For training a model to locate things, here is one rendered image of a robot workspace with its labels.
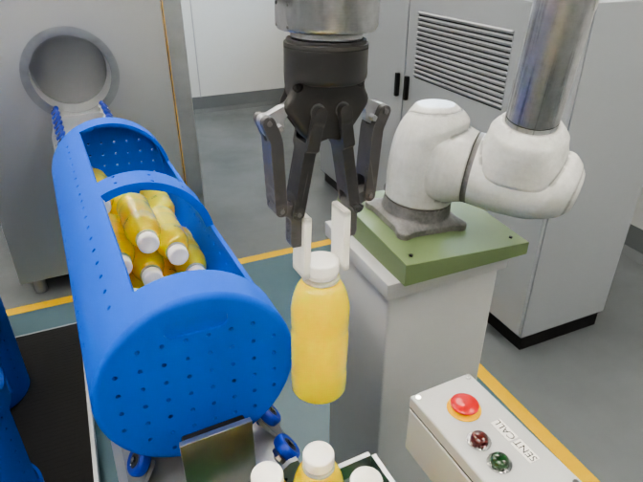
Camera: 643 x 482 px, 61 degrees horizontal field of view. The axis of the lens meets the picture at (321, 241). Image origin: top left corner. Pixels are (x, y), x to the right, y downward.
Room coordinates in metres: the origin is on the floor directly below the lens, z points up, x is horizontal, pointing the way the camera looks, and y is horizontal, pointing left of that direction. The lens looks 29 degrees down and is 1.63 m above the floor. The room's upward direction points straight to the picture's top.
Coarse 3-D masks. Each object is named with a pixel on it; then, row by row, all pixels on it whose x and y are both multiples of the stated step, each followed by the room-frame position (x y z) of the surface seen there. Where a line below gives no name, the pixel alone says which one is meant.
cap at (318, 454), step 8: (304, 448) 0.46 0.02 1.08; (312, 448) 0.46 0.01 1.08; (320, 448) 0.46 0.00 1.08; (328, 448) 0.46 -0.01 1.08; (304, 456) 0.45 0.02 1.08; (312, 456) 0.45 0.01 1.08; (320, 456) 0.45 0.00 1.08; (328, 456) 0.45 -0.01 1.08; (304, 464) 0.44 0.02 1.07; (312, 464) 0.44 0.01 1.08; (320, 464) 0.44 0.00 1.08; (328, 464) 0.44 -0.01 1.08; (312, 472) 0.44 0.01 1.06; (320, 472) 0.43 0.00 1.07
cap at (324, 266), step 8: (312, 256) 0.50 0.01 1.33; (320, 256) 0.50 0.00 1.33; (328, 256) 0.50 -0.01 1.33; (336, 256) 0.50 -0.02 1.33; (312, 264) 0.48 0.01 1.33; (320, 264) 0.48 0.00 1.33; (328, 264) 0.48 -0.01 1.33; (336, 264) 0.48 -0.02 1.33; (312, 272) 0.47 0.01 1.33; (320, 272) 0.47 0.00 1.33; (328, 272) 0.47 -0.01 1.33; (336, 272) 0.48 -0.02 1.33; (312, 280) 0.48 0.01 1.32; (320, 280) 0.47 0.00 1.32; (328, 280) 0.47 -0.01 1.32
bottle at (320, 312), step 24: (312, 288) 0.47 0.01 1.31; (336, 288) 0.48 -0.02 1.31; (312, 312) 0.46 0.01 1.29; (336, 312) 0.46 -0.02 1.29; (312, 336) 0.46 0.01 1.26; (336, 336) 0.46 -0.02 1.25; (312, 360) 0.46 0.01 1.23; (336, 360) 0.46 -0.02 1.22; (312, 384) 0.46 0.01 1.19; (336, 384) 0.46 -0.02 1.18
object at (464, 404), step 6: (456, 396) 0.51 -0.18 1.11; (462, 396) 0.51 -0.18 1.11; (468, 396) 0.51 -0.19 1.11; (456, 402) 0.50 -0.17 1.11; (462, 402) 0.50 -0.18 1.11; (468, 402) 0.50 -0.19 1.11; (474, 402) 0.50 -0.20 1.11; (456, 408) 0.49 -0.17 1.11; (462, 408) 0.49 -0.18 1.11; (468, 408) 0.49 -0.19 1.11; (474, 408) 0.49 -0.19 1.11; (462, 414) 0.49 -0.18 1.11; (468, 414) 0.49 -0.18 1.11
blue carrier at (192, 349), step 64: (128, 128) 1.36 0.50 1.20; (64, 192) 1.03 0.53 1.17; (192, 192) 1.01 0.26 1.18; (128, 320) 0.54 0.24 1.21; (192, 320) 0.57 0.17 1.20; (256, 320) 0.60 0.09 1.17; (128, 384) 0.52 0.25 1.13; (192, 384) 0.56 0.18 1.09; (256, 384) 0.60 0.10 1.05; (128, 448) 0.51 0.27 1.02
